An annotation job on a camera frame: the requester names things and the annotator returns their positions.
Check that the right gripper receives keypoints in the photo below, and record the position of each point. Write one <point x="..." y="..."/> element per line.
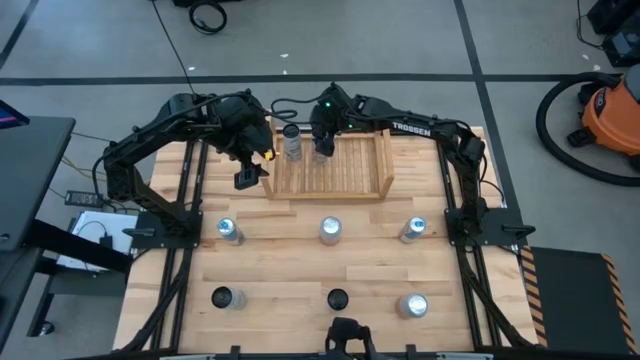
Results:
<point x="327" y="112"/>

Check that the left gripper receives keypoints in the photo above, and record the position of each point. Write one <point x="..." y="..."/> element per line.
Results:
<point x="245" y="127"/>

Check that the blue slim energy drink can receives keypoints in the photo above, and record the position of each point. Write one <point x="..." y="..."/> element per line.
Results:
<point x="414" y="226"/>
<point x="227" y="229"/>

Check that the white orange Spindrift can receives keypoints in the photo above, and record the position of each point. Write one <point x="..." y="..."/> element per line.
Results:
<point x="414" y="305"/>
<point x="330" y="227"/>

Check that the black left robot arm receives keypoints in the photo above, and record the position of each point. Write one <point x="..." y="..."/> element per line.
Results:
<point x="155" y="129"/>

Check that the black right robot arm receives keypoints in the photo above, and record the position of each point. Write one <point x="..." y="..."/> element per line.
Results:
<point x="415" y="127"/>

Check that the wooden slatted shelf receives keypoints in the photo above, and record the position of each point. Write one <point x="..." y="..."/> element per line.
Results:
<point x="350" y="170"/>

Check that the white paper sheets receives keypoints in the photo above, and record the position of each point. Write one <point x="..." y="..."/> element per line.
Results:
<point x="95" y="225"/>

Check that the black power adapter brick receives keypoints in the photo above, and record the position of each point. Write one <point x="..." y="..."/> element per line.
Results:
<point x="84" y="198"/>

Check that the white metal bar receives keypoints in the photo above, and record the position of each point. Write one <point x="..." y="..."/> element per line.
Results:
<point x="465" y="357"/>
<point x="190" y="357"/>

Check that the orange shop vacuum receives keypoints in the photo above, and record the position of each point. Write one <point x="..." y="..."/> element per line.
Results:
<point x="612" y="117"/>
<point x="542" y="120"/>

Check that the black desk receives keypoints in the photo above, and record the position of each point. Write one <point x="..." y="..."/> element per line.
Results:
<point x="30" y="170"/>

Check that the black computer monitor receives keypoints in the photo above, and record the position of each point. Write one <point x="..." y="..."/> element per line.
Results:
<point x="10" y="117"/>

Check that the black hazard-striped floor mat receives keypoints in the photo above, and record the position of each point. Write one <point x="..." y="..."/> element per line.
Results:
<point x="570" y="300"/>

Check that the black equipment case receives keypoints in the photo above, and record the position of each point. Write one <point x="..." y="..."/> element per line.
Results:
<point x="622" y="47"/>

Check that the black metal table frame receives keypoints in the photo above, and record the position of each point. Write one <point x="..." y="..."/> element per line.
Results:
<point x="200" y="170"/>

